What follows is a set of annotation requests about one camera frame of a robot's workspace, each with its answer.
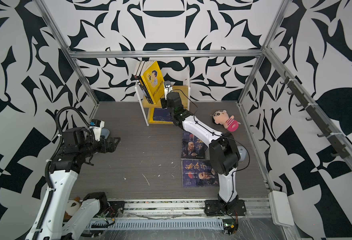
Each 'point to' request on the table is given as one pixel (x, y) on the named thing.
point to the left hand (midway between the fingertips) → (110, 135)
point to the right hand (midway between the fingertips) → (166, 90)
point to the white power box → (281, 210)
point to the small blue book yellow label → (162, 114)
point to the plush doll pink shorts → (221, 117)
